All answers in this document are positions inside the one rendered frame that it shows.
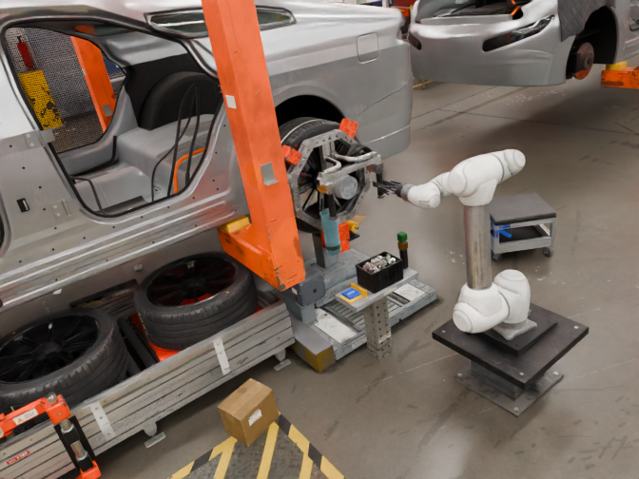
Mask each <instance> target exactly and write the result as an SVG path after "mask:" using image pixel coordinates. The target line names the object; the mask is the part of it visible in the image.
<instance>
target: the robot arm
mask: <svg viewBox="0 0 639 479"><path fill-rule="evenodd" d="M524 164H525V157H524V155H523V154H522V153H521V152H520V151H518V150H515V149H507V150H504V151H498V152H493V153H488V154H484V155H478V156H475V157H472V158H470V159H468V160H465V161H463V162H461V163H459V164H458V165H457V166H456V167H455V168H454V169H453V170H452V171H451V172H447V173H443V174H441V175H439V176H437V177H436V178H434V179H432V180H431V181H430V182H428V183H425V184H422V185H419V186H416V185H412V184H409V183H408V184H406V182H396V181H385V180H383V185H382V183H380V182H374V181H373V186H374V187H377V188H378V191H380V192H383V193H385V194H387V195H390V193H393V194H397V196H398V197H400V198H402V199H403V200H405V201H408V202H411V203H412V204H413V205H416V206H418V207H421V208H425V209H434V208H437V207H438V206H439V204H440V202H441V198H444V197H447V196H449V195H451V194H452V193H454V194H455V195H457V196H458V197H459V200H460V201H461V203H462V204H463V207H464V227H465V247H466V268H467V282H466V283H465V284H464V285H463V287H462V288H461V292H460V296H459V299H458V302H457V304H456V305H455V307H454V311H453V319H454V323H455V325H456V327H457V328H458V329H459V330H461V331H463V332H467V333H470V334H475V333H481V332H484V331H487V330H489V329H491V328H493V329H494V330H496V331H497V332H499V333H500V334H502V335H503V336H504V337H505V338H506V339H508V340H511V339H513V338H514V337H515V336H517V335H520V334H523V333H525V332H527V331H529V330H531V329H535V328H536V327H537V324H536V323H535V322H533V321H530V320H528V319H527V316H529V315H530V314H531V313H532V311H531V310H530V309H529V307H530V297H531V290H530V285H529V282H528V280H527V278H526V277H525V276H524V275H523V274H522V273H520V272H518V271H515V270H505V271H503V272H501V273H499V274H498V275H497V276H496V277H495V278H494V282H492V263H491V228H490V201H491V200H492V198H493V195H494V191H495V188H496V185H497V184H499V183H501V182H504V181H505V180H507V179H508V178H509V177H511V176H513V175H515V174H517V173H518V172H519V171H520V170H521V169H522V168H523V167H524Z"/></svg>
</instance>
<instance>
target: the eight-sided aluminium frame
mask: <svg viewBox="0 0 639 479"><path fill-rule="evenodd" d="M335 140H340V141H341V142H342V143H344V144H345V145H347V146H348V147H349V148H350V147H351V146H352V145H353V144H355V143H357V142H356V141H355V140H354V139H353V138H351V137H350V136H348V135H346V133H345V132H344V131H342V130H338V129H334V130H331V131H329V132H326V133H323V134H320V135H318V136H315V137H312V138H310V139H306V140H304V141H303V142H302V144H301V145H300V149H299V151H298V152H299V153H300V154H302V156H301V158H300V161H299V163H298V165H297V166H295V165H293V164H291V165H290V167H289V169H288V171H287V172H286V174H287V179H288V183H289V189H290V194H291V199H292V204H293V209H294V214H295V217H297V218H299V219H301V220H303V221H305V222H307V223H309V224H311V225H313V226H314V227H315V228H318V229H319V230H321V231H322V225H321V221H318V220H316V219H314V218H312V217H311V216H309V215H307V214H305V213H303V212H302V208H301V203H300V193H299V188H298V182H297V178H298V176H299V174H300V172H301V171H302V169H303V167H304V165H305V163H306V161H307V159H308V157H309V155H310V154H311V152H312V150H313V148H315V147H318V146H320V145H322V144H328V143H330V142H331V141H335ZM358 180H359V183H358V190H357V192H356V194H355V196H354V197H353V198H351V200H350V201H349V203H348V205H347V207H346V209H345V210H344V211H342V212H340V213H338V214H337V215H338V225H339V224H342V223H344V222H346V221H348V220H351V219H353V218H354V216H355V215H356V213H357V211H358V209H359V207H360V205H361V203H362V201H363V199H364V197H365V195H366V193H367V191H368V190H369V188H370V186H371V181H370V173H369V171H368V170H367V169H366V166H365V167H363V168H361V169H359V170H358Z"/></svg>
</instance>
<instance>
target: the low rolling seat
mask: <svg viewBox="0 0 639 479"><path fill-rule="evenodd" d="M555 215H556V212H555V211H554V210H553V209H552V208H551V207H550V206H549V205H548V204H547V203H545V202H544V201H543V200H542V199H541V198H540V197H539V196H538V195H537V194H536V193H531V194H524V195H517V196H510V197H504V198H497V199H492V200H491V201H490V228H491V249H492V250H493V251H492V252H491V260H492V261H494V262H499V261H500V260H501V258H502V256H501V255H502V254H503V253H506V252H513V251H520V250H527V249H533V248H540V247H542V248H543V250H542V252H543V255H544V256H545V257H547V258H550V257H552V256H553V250H552V249H551V246H554V245H555V240H556V226H557V217H556V216H555ZM543 223H551V228H550V230H549V229H548V228H547V227H546V226H545V225H544V224H543Z"/></svg>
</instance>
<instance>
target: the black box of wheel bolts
mask: <svg viewBox="0 0 639 479"><path fill-rule="evenodd" d="M402 262H403V260H402V259H400V258H398V257H396V256H394V255H392V254H391V253H389V252H387V251H383V252H381V253H379V254H377V255H375V256H373V257H371V258H369V259H366V260H364V261H362V262H360V263H358V264H356V265H355V266H356V270H357V277H358V284H359V285H361V286H362V287H364V288H365V289H367V290H368V291H370V292H371V293H373V294H375V293H377V292H379V291H381V290H383V289H385V288H387V287H389V286H391V285H393V284H394V283H396V282H398V281H400V280H402V279H404V277H403V266H402Z"/></svg>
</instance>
